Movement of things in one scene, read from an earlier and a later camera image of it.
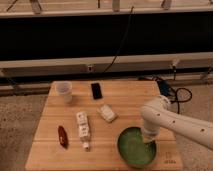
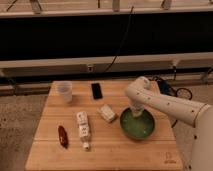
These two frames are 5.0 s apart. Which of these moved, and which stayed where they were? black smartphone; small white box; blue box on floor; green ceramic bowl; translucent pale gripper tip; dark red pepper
Moved: green ceramic bowl; translucent pale gripper tip
Stayed: blue box on floor; black smartphone; dark red pepper; small white box
